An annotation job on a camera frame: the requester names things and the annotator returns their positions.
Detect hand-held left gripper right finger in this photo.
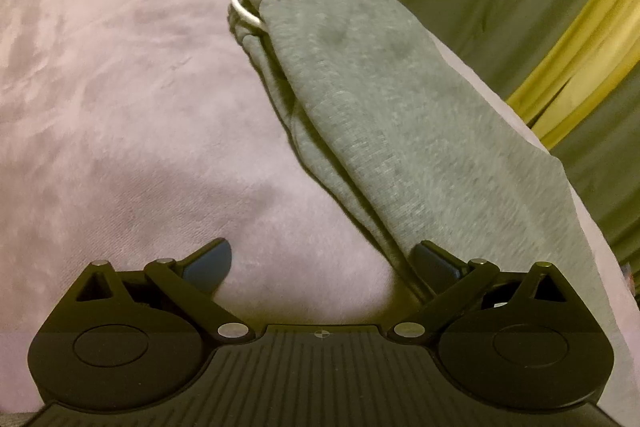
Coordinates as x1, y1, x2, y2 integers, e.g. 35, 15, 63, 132
392, 240, 569, 345

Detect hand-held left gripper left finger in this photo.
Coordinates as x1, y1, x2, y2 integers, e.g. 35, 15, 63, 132
74, 237, 256, 345

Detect grey sweat pants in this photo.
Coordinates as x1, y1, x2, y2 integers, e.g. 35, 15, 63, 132
227, 0, 632, 353

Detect pink plush blanket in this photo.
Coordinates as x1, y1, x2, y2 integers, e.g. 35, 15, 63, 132
0, 0, 640, 418

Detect yellow curtain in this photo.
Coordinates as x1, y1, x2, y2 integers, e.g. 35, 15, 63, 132
506, 0, 640, 150

